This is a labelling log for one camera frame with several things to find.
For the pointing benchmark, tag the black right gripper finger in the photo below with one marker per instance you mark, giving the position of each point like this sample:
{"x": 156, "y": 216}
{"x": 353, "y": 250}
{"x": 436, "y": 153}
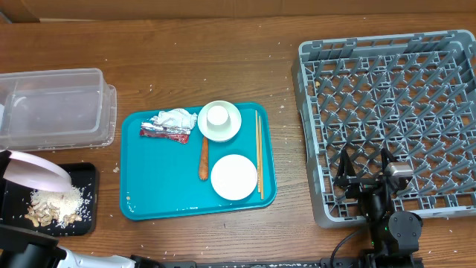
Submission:
{"x": 345, "y": 167}
{"x": 387, "y": 157}

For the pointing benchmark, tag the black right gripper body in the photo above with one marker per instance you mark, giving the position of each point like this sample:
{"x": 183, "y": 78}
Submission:
{"x": 360, "y": 186}

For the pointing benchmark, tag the small white cup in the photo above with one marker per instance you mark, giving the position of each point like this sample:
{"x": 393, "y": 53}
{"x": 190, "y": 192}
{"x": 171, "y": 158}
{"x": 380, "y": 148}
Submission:
{"x": 217, "y": 116}

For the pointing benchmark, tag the red foil snack wrapper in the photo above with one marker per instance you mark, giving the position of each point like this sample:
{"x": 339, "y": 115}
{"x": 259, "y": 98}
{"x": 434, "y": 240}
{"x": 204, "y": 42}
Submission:
{"x": 178, "y": 134}

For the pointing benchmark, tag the white tissue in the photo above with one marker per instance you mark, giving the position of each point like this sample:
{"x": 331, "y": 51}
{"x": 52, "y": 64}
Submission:
{"x": 178, "y": 118}

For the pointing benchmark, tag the rice and peanut scraps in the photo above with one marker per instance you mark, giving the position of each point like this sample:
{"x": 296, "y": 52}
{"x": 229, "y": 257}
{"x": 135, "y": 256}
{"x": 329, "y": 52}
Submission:
{"x": 62, "y": 208}

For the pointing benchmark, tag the large white plate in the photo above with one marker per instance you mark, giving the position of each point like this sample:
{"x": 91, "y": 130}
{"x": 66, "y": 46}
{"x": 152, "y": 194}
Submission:
{"x": 35, "y": 172}

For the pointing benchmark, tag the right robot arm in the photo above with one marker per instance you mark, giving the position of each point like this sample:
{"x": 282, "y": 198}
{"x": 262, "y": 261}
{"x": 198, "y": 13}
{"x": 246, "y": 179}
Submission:
{"x": 394, "y": 234}

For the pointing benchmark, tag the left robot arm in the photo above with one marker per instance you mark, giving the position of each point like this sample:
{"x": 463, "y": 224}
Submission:
{"x": 25, "y": 248}

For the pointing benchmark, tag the grey dishwasher rack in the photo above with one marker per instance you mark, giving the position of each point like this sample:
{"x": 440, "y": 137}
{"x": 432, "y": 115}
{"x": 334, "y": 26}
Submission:
{"x": 412, "y": 94}

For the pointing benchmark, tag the black waste bin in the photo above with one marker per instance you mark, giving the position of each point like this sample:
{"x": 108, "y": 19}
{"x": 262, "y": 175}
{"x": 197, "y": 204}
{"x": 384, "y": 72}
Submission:
{"x": 15, "y": 200}

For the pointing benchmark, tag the right wooden chopstick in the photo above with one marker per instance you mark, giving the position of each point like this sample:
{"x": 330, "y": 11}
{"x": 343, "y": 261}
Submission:
{"x": 260, "y": 135}

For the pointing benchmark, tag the wooden chopstick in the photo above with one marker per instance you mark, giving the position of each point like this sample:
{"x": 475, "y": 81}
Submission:
{"x": 260, "y": 135}
{"x": 257, "y": 132}

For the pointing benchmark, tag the left wooden chopstick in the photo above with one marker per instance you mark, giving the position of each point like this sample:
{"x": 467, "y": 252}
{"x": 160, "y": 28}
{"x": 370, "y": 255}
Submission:
{"x": 257, "y": 132}

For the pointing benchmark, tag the small white plate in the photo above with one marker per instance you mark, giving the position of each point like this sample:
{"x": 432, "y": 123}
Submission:
{"x": 234, "y": 177}

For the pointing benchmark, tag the white saucer bowl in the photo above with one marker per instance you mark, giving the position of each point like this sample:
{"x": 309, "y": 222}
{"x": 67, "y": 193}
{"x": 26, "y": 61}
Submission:
{"x": 220, "y": 134}

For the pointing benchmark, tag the orange carrot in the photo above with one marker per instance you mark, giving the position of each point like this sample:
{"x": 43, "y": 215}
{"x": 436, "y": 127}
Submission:
{"x": 203, "y": 165}

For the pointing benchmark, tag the teal plastic tray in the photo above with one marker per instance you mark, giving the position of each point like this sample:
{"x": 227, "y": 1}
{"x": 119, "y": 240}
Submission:
{"x": 159, "y": 177}

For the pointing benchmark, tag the clear plastic bin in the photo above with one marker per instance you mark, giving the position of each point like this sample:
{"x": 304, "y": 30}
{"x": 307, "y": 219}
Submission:
{"x": 57, "y": 110}

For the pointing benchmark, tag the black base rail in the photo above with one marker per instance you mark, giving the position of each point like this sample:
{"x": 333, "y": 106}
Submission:
{"x": 322, "y": 263}

